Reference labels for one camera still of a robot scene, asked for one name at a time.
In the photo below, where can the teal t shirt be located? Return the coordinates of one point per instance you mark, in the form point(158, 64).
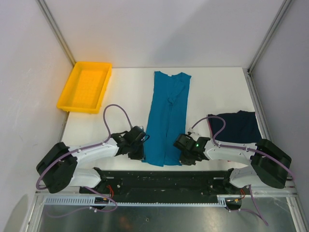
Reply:
point(167, 118)

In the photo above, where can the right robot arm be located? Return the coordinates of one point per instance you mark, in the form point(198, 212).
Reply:
point(264, 163)

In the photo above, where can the grey slotted cable duct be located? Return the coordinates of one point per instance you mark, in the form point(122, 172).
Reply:
point(217, 201)

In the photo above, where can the left aluminium frame post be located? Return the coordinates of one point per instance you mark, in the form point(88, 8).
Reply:
point(56, 30)

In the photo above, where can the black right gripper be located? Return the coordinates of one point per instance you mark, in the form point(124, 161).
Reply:
point(184, 161)

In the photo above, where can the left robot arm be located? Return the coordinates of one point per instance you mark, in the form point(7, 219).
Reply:
point(63, 166)

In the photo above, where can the yellow plastic tray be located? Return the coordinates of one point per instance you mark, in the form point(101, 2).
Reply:
point(85, 87)

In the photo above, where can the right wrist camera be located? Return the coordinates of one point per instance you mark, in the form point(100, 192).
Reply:
point(193, 132)

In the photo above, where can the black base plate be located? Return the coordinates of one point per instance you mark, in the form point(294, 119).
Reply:
point(169, 186)

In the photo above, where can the aluminium frame post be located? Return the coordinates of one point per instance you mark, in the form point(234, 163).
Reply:
point(274, 26)
point(56, 30)

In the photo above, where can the right aluminium frame post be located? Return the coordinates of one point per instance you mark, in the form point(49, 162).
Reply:
point(274, 26)

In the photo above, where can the navy t shirt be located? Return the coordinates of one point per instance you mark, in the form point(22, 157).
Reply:
point(240, 127)

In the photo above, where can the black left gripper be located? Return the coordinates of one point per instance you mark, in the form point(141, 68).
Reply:
point(140, 155)

